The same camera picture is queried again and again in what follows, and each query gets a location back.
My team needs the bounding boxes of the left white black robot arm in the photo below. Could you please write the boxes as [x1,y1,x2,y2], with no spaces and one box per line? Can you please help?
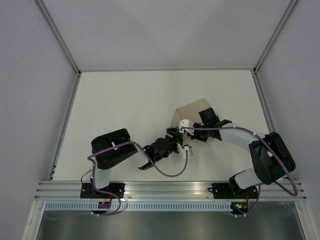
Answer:
[88,127,193,198]

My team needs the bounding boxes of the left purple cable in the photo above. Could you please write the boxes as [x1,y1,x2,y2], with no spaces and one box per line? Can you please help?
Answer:
[87,141,190,191]

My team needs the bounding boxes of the aluminium mounting rail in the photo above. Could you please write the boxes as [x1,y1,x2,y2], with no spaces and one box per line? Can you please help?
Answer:
[33,181,307,201]

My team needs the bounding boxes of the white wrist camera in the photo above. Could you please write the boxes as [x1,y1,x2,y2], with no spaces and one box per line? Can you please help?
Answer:
[180,144,193,159]
[178,119,195,136]

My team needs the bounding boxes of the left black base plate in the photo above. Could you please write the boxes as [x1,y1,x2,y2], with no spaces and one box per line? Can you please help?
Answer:
[80,182,125,199]

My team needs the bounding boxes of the white slotted cable duct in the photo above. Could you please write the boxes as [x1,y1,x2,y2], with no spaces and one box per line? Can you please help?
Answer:
[44,201,232,212]

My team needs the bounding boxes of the beige cloth napkin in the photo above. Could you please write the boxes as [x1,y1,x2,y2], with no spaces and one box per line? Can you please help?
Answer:
[167,98,211,138]

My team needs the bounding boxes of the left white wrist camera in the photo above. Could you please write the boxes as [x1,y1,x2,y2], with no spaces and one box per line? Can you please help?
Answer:
[180,144,193,159]

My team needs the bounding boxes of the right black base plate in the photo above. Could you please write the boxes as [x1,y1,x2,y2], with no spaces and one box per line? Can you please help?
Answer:
[207,182,258,200]

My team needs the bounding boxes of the aluminium frame post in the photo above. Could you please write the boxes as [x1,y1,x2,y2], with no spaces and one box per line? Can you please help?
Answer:
[33,0,81,76]
[251,0,300,75]

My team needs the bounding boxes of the left aluminium frame post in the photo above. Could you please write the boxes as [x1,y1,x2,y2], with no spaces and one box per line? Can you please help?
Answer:
[33,0,81,76]

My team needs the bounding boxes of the right aluminium frame post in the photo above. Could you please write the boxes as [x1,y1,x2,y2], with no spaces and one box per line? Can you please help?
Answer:
[251,0,300,75]

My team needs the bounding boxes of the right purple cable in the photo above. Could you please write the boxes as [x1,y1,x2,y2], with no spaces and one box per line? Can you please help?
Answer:
[181,126,299,198]

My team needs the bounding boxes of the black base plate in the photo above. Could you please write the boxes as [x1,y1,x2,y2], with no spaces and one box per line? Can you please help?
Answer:
[80,182,125,199]
[207,182,258,200]

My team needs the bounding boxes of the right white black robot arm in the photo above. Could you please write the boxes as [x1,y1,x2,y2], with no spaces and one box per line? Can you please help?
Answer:
[180,108,298,198]

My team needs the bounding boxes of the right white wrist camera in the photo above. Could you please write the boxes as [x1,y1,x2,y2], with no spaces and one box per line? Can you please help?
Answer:
[178,119,195,136]

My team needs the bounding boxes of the purple cable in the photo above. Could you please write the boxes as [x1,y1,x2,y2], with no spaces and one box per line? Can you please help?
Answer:
[87,141,190,191]
[181,126,299,198]

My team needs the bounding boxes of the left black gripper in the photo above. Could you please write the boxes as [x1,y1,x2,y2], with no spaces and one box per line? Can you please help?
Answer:
[155,126,184,162]

